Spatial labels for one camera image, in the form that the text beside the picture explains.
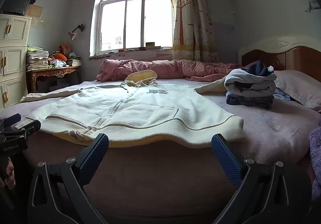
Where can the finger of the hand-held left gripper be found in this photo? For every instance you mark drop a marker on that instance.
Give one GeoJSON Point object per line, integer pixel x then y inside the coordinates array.
{"type": "Point", "coordinates": [30, 126]}
{"type": "Point", "coordinates": [11, 119]}

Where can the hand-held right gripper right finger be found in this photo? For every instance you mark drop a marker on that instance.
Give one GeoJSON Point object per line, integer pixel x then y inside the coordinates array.
{"type": "Point", "coordinates": [225, 161]}

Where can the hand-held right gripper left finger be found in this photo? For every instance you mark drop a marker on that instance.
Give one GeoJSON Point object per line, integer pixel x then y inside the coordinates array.
{"type": "Point", "coordinates": [95, 156]}

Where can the cream hoodie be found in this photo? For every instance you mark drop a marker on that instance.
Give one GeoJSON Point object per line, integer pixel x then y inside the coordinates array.
{"type": "Point", "coordinates": [140, 113]}

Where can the person's left hand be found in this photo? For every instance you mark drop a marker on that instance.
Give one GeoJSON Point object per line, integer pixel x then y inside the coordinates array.
{"type": "Point", "coordinates": [11, 176]}

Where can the box under table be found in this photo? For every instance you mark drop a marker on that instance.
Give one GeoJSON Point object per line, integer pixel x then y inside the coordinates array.
{"type": "Point", "coordinates": [59, 85]}

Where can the bed with pink sheet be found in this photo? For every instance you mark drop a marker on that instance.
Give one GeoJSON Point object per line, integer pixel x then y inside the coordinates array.
{"type": "Point", "coordinates": [263, 126]}

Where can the cream cabinet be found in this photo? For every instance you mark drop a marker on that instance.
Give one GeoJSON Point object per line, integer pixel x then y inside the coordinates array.
{"type": "Point", "coordinates": [13, 58]}

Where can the carved wooden table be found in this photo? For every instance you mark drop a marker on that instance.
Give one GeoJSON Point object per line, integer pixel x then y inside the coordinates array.
{"type": "Point", "coordinates": [60, 72]}

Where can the dark plaid folded garment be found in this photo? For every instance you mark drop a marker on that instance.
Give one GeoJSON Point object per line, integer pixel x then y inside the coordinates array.
{"type": "Point", "coordinates": [248, 101]}

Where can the stack of papers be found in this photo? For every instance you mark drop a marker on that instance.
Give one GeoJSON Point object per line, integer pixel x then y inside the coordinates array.
{"type": "Point", "coordinates": [37, 58]}

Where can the clear plastic bag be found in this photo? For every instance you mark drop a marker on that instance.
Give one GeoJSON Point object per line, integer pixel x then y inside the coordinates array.
{"type": "Point", "coordinates": [58, 63]}

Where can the orange plush carrot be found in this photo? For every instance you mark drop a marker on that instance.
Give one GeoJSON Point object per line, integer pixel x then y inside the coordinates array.
{"type": "Point", "coordinates": [61, 56]}

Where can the stack of books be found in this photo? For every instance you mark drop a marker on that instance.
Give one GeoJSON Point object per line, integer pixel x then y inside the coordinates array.
{"type": "Point", "coordinates": [74, 61]}

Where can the light grey folded garment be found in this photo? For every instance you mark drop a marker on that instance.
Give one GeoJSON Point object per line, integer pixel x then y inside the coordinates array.
{"type": "Point", "coordinates": [250, 83]}

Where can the brown paper bag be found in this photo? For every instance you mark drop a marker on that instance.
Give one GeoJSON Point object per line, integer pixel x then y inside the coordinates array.
{"type": "Point", "coordinates": [65, 48]}

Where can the purple fuzzy cloth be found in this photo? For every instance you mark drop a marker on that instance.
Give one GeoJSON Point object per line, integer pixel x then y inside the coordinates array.
{"type": "Point", "coordinates": [316, 148]}

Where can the navy blue garment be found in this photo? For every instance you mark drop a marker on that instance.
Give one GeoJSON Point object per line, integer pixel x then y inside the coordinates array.
{"type": "Point", "coordinates": [257, 68]}

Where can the pink pillow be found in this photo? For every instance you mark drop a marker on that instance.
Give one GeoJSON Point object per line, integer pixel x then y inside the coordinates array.
{"type": "Point", "coordinates": [298, 86]}

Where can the pink quilt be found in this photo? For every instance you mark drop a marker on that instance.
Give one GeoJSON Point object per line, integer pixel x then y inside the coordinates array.
{"type": "Point", "coordinates": [163, 68]}

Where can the books on windowsill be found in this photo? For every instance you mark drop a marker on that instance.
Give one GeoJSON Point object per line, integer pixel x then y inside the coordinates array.
{"type": "Point", "coordinates": [153, 46]}

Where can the wooden bed headboard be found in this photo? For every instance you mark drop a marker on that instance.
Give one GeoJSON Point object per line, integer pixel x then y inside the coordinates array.
{"type": "Point", "coordinates": [296, 56]}

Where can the tree print curtain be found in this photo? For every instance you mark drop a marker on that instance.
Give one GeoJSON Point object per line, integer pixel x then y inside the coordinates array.
{"type": "Point", "coordinates": [190, 26]}

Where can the white framed window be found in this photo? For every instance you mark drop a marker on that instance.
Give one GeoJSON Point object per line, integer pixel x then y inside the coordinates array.
{"type": "Point", "coordinates": [135, 13]}

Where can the pink wall lamp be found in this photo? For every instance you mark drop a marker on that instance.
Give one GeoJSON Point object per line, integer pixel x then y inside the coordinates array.
{"type": "Point", "coordinates": [74, 33]}

